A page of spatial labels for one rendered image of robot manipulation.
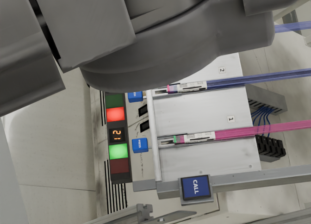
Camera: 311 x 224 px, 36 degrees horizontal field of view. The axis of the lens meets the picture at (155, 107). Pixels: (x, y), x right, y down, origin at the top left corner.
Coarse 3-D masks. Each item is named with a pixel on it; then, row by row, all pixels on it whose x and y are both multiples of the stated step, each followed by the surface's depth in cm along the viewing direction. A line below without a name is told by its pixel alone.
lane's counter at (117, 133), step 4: (116, 128) 96; (120, 128) 96; (112, 132) 96; (116, 132) 96; (120, 132) 96; (124, 132) 96; (112, 136) 95; (116, 136) 95; (120, 136) 95; (124, 136) 95; (112, 140) 95; (116, 140) 95; (120, 140) 95; (124, 140) 95
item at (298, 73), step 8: (280, 72) 96; (288, 72) 96; (296, 72) 96; (304, 72) 96; (216, 80) 96; (224, 80) 96; (232, 80) 96; (240, 80) 96; (248, 80) 96; (256, 80) 96; (264, 80) 96; (272, 80) 96; (176, 88) 96; (208, 88) 97
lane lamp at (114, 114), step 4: (112, 108) 98; (116, 108) 98; (120, 108) 98; (108, 112) 97; (112, 112) 97; (116, 112) 97; (120, 112) 97; (108, 116) 97; (112, 116) 97; (116, 116) 97; (120, 116) 97; (108, 120) 97; (112, 120) 97; (116, 120) 97
